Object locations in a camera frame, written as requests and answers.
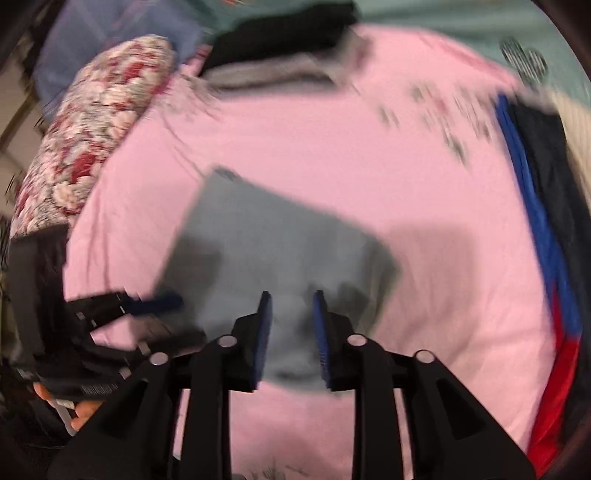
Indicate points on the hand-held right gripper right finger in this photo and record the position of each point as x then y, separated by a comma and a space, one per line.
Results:
323, 332

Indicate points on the pink floral bedsheet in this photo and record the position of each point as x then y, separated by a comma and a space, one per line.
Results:
346, 157

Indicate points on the blue and red garment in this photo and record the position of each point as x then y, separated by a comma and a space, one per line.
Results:
545, 240

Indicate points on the cream textured blanket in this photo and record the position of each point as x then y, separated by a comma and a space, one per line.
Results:
577, 129

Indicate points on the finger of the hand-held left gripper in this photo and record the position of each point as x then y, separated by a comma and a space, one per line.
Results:
138, 353
157, 304

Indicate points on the blue plaid pillow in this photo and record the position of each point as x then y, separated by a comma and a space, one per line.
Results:
92, 41

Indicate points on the dark navy garment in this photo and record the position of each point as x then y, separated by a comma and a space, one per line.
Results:
554, 161

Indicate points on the red floral quilt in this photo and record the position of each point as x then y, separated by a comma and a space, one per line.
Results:
92, 129

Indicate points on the light grey folded pants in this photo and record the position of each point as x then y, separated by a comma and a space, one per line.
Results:
277, 74

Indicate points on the black folded pants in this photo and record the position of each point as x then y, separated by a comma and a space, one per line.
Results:
277, 32

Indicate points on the grey-green pants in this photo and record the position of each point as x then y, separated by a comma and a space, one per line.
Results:
277, 240

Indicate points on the teal heart-print sheet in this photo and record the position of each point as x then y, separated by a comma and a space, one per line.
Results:
461, 27

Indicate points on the person's left hand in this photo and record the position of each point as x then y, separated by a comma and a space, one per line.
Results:
85, 410

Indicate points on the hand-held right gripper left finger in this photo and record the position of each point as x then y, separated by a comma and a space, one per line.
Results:
263, 332

